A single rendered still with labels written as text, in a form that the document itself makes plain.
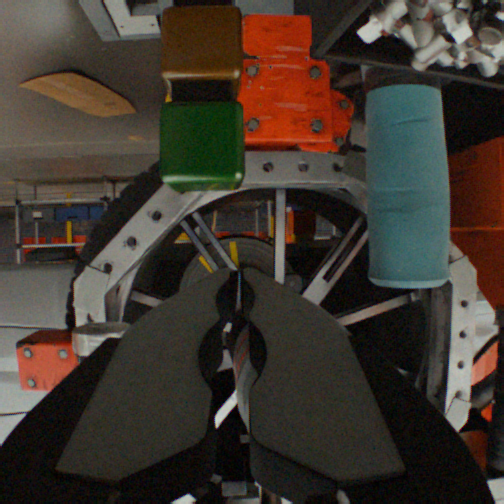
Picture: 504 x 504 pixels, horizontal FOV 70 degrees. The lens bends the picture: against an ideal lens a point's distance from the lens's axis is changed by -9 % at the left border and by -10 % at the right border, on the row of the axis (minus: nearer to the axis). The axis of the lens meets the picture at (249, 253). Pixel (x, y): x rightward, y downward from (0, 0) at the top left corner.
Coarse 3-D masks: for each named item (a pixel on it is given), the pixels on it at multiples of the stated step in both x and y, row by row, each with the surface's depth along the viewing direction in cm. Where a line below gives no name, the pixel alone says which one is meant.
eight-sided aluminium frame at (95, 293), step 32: (256, 160) 49; (288, 160) 49; (320, 160) 49; (352, 160) 49; (160, 192) 48; (192, 192) 48; (352, 192) 55; (128, 224) 48; (160, 224) 48; (128, 256) 48; (96, 288) 48; (448, 288) 52; (96, 320) 48; (448, 320) 52; (448, 352) 52; (448, 384) 52; (448, 416) 52
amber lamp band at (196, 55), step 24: (168, 24) 17; (192, 24) 17; (216, 24) 17; (240, 24) 18; (168, 48) 17; (192, 48) 17; (216, 48) 17; (240, 48) 18; (168, 72) 17; (192, 72) 18; (216, 72) 18; (240, 72) 18
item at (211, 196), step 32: (224, 192) 57; (256, 192) 64; (288, 192) 64; (320, 192) 58; (192, 224) 59; (352, 224) 60; (160, 256) 73; (224, 256) 59; (352, 256) 61; (128, 288) 57; (320, 288) 60; (384, 288) 75; (416, 288) 60; (128, 320) 61; (352, 320) 61; (384, 320) 77; (416, 320) 63; (224, 352) 60; (384, 352) 74; (416, 352) 62; (416, 384) 60; (224, 416) 60; (224, 448) 68
